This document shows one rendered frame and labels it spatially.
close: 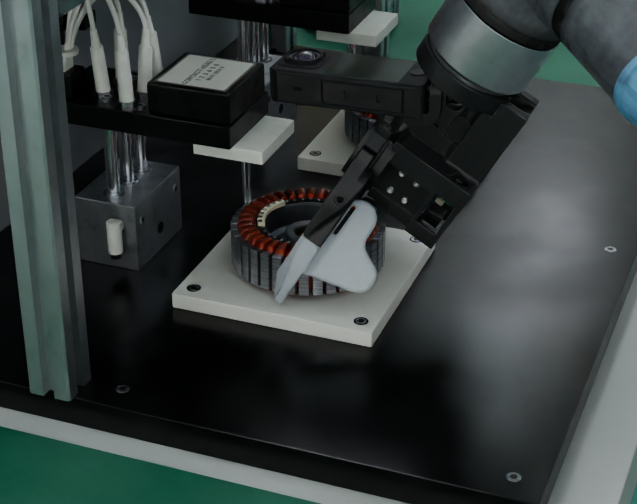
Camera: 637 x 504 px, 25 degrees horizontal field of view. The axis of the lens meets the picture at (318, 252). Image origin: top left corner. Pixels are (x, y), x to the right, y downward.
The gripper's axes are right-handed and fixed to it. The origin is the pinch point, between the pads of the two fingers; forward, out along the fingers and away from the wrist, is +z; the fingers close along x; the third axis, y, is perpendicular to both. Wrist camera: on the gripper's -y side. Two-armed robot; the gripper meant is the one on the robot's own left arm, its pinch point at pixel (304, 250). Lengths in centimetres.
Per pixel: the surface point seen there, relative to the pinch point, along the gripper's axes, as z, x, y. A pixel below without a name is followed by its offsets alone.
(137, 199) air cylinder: 3.3, -2.6, -12.1
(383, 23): -6.7, 24.2, -6.4
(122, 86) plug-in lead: -4.4, -3.1, -16.9
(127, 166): 3.0, -0.5, -14.4
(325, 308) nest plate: -1.0, -5.7, 3.7
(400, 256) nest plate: -2.3, 3.3, 5.9
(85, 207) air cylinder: 5.8, -3.8, -14.9
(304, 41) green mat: 13, 50, -15
